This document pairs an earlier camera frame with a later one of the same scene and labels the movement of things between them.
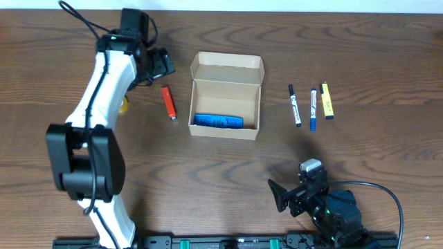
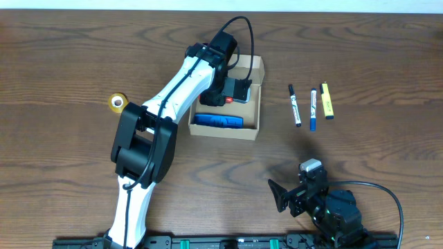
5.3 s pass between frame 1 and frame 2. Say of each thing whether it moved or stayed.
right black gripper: stayed
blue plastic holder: stayed
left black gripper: moved
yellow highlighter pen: stayed
